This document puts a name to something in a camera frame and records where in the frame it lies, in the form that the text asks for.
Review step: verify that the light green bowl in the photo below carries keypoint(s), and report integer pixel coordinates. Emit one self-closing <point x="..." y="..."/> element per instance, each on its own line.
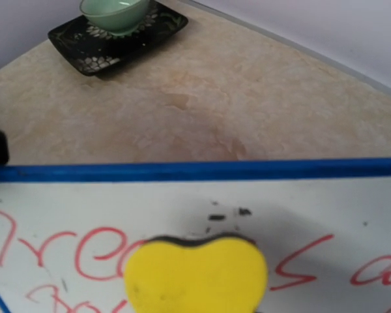
<point x="118" y="17"/>

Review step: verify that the yellow whiteboard eraser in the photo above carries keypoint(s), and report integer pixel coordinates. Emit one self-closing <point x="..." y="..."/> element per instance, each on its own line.
<point x="224" y="273"/>

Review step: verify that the black patterned square plate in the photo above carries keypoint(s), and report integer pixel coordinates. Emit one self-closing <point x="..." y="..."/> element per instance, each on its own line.
<point x="91" y="50"/>

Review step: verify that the blue framed whiteboard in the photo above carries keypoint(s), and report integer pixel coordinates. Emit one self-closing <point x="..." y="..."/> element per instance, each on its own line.
<point x="324" y="226"/>

